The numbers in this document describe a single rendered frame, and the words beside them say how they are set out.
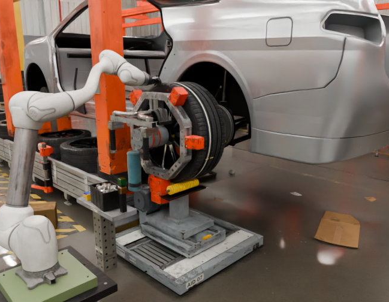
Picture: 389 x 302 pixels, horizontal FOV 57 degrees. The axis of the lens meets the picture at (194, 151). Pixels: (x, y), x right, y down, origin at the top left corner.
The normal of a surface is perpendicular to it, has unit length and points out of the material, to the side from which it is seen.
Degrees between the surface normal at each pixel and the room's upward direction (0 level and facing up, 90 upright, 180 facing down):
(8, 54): 90
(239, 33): 90
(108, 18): 90
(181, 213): 90
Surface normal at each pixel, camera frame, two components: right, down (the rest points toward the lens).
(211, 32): -0.70, 0.17
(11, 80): 0.71, 0.17
